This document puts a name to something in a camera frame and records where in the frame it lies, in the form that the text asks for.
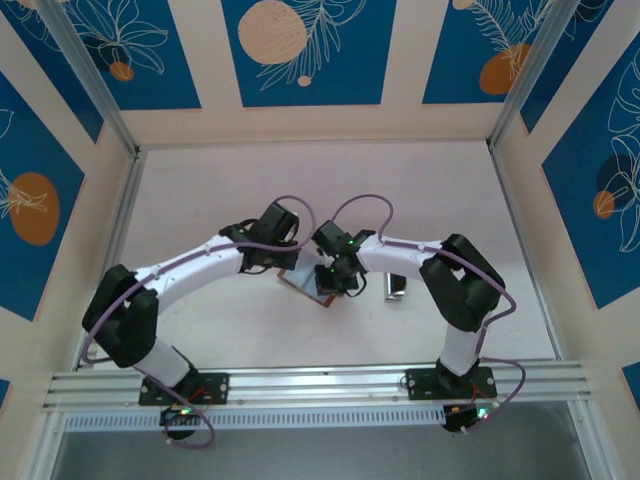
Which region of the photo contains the aluminium mounting rail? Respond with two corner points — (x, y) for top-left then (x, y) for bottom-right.
(42, 360), (599, 412)

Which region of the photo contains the black right controller board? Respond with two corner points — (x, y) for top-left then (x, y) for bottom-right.
(442, 403), (496, 434)

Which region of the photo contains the black controller board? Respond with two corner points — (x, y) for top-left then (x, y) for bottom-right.
(159, 403), (209, 441)
(442, 403), (496, 434)

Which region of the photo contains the small silver black device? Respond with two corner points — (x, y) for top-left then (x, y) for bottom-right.
(383, 273), (409, 302)

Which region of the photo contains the aluminium table side rail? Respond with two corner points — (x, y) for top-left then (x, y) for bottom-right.
(72, 147), (149, 372)
(487, 142), (564, 362)

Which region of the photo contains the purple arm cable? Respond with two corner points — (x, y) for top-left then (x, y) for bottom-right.
(83, 194), (316, 449)
(329, 193), (527, 436)

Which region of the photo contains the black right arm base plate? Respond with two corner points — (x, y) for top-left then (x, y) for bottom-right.
(405, 366), (498, 401)

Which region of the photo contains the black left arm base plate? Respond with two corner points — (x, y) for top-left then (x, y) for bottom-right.
(138, 372), (231, 407)

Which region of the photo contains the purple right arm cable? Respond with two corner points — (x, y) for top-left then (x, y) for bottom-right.
(329, 193), (527, 436)

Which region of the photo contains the aluminium frame post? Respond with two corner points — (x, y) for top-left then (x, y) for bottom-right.
(487, 0), (585, 154)
(567, 399), (619, 480)
(24, 409), (69, 480)
(34, 0), (141, 159)

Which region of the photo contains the white slotted cable duct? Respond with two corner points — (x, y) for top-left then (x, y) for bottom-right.
(62, 403), (449, 432)

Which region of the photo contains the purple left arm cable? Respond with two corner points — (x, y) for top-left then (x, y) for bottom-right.
(83, 194), (316, 449)

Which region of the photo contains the black left controller board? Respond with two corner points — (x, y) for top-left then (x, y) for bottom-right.
(159, 403), (209, 441)

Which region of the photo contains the thin black right gripper cable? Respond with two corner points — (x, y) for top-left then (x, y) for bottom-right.
(344, 272), (367, 299)

